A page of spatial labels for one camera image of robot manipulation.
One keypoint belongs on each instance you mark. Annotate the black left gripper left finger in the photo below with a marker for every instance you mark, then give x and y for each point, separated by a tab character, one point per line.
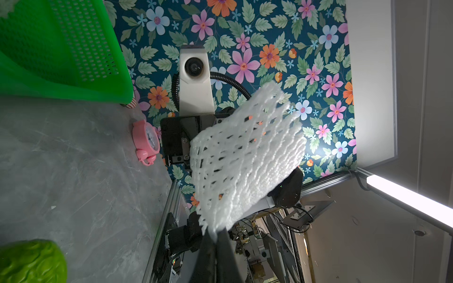
205	266

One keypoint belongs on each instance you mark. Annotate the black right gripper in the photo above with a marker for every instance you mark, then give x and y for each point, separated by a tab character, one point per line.
178	132

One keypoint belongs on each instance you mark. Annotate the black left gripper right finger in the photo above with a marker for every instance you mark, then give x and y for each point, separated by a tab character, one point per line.
226	266

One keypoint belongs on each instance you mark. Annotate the green custard apple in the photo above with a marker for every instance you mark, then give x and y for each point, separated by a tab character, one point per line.
35	261

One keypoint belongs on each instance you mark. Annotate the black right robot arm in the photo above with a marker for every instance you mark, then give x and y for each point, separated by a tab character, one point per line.
189	236

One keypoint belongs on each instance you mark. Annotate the pink alarm clock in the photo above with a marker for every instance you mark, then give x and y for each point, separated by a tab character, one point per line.
146	142

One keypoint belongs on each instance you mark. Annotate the striped drink can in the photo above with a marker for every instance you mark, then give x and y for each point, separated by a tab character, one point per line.
131	105

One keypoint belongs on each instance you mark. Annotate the bright green plastic basket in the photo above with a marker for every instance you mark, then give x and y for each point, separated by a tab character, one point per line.
62	50

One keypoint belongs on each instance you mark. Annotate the ceiling light tube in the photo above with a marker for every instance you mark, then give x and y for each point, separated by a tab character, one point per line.
427	209

